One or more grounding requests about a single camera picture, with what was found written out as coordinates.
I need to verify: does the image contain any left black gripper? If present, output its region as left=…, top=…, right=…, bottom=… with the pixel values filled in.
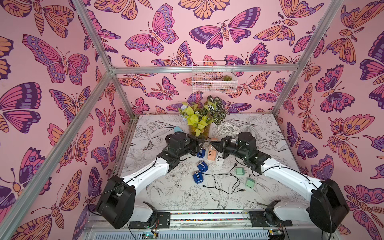
left=176, top=135, right=205, bottom=160

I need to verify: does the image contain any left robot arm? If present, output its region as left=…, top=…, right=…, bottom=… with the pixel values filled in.
left=95, top=132, right=204, bottom=230

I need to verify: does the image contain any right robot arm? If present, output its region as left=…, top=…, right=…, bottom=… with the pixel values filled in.
left=210, top=132, right=350, bottom=234

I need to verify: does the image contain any green charger adapter upper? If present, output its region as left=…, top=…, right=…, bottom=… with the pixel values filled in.
left=235, top=167, right=245, bottom=176

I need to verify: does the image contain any green charger adapter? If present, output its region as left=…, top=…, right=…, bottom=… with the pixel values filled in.
left=235, top=167, right=245, bottom=176
left=245, top=178, right=256, bottom=189

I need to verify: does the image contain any white power strip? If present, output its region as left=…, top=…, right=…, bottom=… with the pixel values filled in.
left=215, top=153, right=225, bottom=166

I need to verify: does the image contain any pink power strip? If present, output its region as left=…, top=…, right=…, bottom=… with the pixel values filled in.
left=207, top=146, right=217, bottom=161

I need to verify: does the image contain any potted green plant glass vase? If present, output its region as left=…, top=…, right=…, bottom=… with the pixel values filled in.
left=178, top=95, right=228, bottom=140

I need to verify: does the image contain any green charger adapter lower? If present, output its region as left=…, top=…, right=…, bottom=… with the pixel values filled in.
left=245, top=178, right=256, bottom=189

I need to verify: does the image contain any white coiled power cord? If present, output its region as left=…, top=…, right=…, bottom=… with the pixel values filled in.
left=215, top=119, right=256, bottom=139

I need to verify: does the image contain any white wire basket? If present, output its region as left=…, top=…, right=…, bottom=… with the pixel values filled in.
left=190, top=65, right=238, bottom=95

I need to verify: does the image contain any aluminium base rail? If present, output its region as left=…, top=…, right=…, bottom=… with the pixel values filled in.
left=80, top=210, right=343, bottom=240

